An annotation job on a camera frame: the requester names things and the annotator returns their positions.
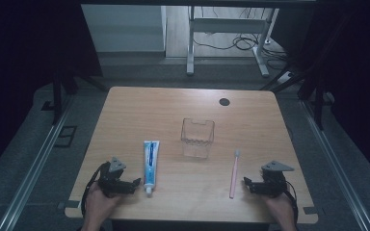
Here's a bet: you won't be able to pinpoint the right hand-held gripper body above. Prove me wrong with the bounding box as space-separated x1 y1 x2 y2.
251 160 296 198

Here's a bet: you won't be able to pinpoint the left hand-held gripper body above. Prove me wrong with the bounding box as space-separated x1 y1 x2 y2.
97 156 137 198

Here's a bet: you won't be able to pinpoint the pink toothbrush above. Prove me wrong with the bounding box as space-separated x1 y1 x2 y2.
227 148 242 200

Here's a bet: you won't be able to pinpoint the white and blue toothpaste tube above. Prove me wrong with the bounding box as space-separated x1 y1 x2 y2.
142 140 161 195

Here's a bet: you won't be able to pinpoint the clear plastic cup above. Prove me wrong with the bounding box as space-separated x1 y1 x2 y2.
179 117 216 160

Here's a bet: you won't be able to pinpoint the person's right hand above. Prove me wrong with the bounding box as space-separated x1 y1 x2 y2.
262 192 299 227

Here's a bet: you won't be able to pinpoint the person's left hand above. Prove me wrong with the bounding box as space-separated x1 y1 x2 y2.
84 182 123 227

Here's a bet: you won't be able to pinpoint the black metal stand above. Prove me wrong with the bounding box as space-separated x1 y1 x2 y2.
259 62 327 131
51 62 109 127

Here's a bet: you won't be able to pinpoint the dark curtain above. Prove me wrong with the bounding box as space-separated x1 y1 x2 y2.
271 0 370 181
0 0 104 182

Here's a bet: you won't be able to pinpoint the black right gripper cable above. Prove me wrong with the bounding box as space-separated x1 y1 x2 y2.
282 180 301 224

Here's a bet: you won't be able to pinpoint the aluminium floor rail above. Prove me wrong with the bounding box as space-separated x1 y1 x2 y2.
0 95 75 231
300 99 370 231

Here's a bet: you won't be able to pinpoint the black floor cables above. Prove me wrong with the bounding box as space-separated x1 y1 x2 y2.
192 6 291 70

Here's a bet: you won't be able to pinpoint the white metal desk frame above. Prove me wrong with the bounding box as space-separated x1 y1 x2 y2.
185 5 280 79

